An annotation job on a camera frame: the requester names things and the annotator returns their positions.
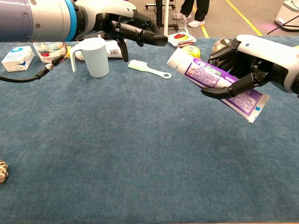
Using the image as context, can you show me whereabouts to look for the clear plastic jar with clips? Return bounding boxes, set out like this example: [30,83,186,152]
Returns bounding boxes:
[32,41,68,64]

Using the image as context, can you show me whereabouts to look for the white upright pole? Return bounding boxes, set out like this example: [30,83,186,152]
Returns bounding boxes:
[163,0,170,35]

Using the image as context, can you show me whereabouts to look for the glass grain jar black lid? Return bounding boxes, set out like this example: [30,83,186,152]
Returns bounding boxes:
[212,38,236,56]

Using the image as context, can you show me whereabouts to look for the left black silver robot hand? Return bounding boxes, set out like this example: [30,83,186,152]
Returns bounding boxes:
[74,0,169,63]

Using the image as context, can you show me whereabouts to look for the beige braided rope bundle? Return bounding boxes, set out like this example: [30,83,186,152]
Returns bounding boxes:
[0,159,9,184]

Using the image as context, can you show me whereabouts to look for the white snack packet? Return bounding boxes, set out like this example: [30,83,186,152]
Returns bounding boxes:
[168,32,197,48]

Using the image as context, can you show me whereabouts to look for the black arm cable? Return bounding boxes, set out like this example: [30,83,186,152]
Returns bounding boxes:
[0,55,66,83]

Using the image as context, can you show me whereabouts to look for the white machine housing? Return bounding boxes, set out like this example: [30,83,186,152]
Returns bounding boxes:
[273,0,299,32]

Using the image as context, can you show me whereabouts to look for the standing person white shoes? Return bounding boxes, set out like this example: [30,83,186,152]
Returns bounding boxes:
[172,0,210,28]

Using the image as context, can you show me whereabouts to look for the purple white toothpaste tube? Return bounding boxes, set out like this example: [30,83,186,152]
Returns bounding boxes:
[166,47,270,123]

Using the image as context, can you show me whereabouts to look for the white blue carton box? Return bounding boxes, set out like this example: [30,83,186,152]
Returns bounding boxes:
[1,45,36,72]

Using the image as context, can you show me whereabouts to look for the blue table cloth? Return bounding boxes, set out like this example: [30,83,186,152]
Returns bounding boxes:
[0,36,299,224]

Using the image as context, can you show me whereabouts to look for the yellow tape measure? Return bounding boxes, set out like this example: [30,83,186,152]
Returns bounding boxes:
[181,45,201,59]

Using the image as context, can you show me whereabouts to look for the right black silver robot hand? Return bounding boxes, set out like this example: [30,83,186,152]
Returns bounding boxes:
[200,34,299,98]

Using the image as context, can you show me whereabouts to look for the light blue plastic mug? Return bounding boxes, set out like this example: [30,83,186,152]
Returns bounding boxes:
[70,37,110,78]

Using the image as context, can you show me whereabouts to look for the mint green scrub brush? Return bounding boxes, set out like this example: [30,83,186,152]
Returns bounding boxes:
[128,59,172,80]

